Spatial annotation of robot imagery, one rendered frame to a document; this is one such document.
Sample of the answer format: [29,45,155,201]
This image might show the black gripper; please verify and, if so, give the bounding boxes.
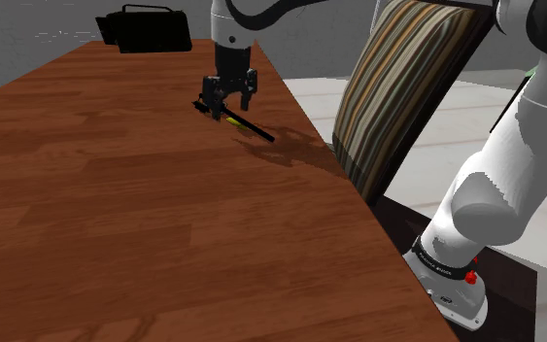
[200,43,259,121]

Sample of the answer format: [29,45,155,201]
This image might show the black box with handle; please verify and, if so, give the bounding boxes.
[94,4,193,54]

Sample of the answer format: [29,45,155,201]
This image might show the black pen with yellow band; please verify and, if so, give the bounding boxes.
[192,100,276,143]

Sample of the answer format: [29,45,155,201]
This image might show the striped upholstered chair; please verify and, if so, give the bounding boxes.
[331,0,499,208]

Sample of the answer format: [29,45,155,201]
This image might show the brown wooden table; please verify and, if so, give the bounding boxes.
[0,38,462,342]

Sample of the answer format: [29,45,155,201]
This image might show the dark robot stand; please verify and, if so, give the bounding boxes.
[372,194,538,342]

